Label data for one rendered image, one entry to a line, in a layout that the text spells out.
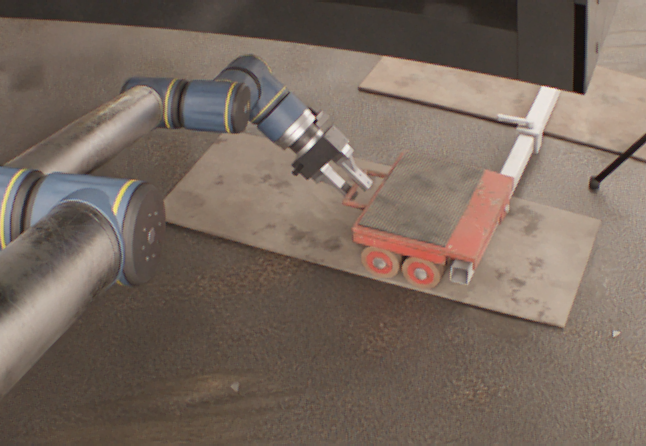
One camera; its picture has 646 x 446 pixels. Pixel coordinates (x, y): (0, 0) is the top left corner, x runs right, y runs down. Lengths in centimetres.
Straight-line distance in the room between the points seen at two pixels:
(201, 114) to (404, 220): 48
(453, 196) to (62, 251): 118
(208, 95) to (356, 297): 53
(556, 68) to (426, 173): 81
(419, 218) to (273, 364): 43
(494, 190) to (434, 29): 75
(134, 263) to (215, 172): 119
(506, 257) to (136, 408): 88
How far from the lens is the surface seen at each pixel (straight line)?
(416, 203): 224
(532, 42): 157
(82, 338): 221
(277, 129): 225
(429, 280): 221
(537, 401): 203
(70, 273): 126
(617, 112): 287
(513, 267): 229
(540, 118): 267
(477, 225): 220
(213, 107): 210
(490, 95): 286
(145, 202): 142
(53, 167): 169
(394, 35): 165
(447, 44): 162
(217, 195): 250
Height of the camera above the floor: 152
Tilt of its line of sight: 40 degrees down
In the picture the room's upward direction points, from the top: 2 degrees counter-clockwise
